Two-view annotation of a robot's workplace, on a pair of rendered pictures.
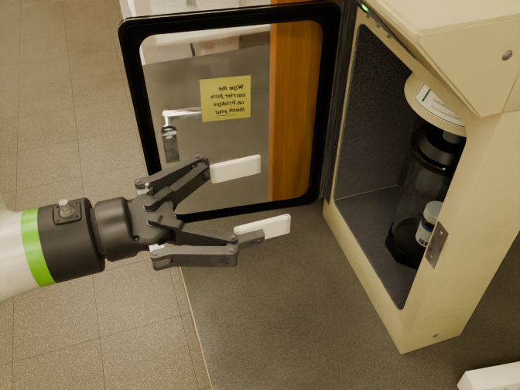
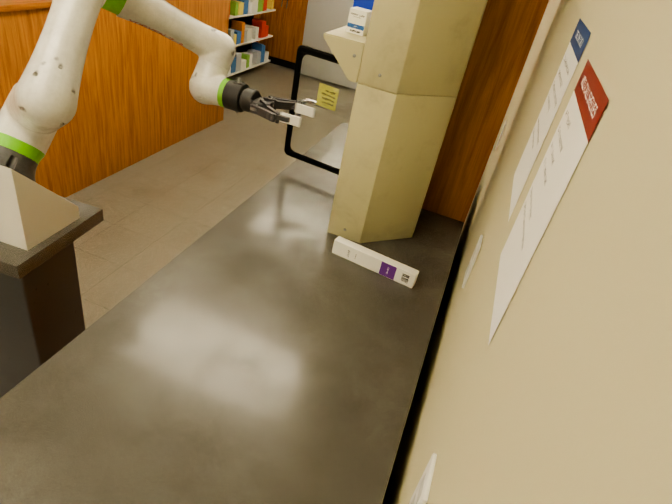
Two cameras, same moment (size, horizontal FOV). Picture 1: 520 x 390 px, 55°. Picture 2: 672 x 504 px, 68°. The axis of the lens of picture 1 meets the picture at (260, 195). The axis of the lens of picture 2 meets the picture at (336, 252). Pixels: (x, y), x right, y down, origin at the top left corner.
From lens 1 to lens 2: 121 cm
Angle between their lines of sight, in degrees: 27
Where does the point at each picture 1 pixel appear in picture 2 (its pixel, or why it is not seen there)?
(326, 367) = (294, 217)
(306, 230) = not seen: hidden behind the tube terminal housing
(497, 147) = (358, 100)
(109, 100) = not seen: hidden behind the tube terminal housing
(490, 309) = (384, 247)
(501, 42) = (351, 49)
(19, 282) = (212, 93)
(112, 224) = (248, 92)
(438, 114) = not seen: hidden behind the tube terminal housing
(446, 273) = (345, 173)
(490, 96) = (350, 71)
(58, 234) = (231, 85)
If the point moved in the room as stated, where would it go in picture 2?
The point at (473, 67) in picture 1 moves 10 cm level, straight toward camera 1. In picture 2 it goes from (343, 55) to (308, 52)
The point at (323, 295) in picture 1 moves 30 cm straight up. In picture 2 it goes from (322, 206) to (337, 123)
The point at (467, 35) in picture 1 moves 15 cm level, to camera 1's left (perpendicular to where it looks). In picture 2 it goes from (339, 40) to (296, 25)
